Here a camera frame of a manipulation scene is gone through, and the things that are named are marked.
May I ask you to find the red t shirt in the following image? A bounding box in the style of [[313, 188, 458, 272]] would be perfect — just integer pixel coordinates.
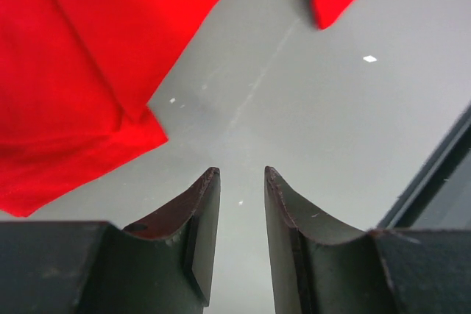
[[0, 0, 413, 218]]

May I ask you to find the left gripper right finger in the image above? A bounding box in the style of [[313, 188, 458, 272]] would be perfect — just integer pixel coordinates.
[[264, 166, 397, 313]]

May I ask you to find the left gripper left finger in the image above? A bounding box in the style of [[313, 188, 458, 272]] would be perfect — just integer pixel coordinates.
[[77, 167, 221, 313]]

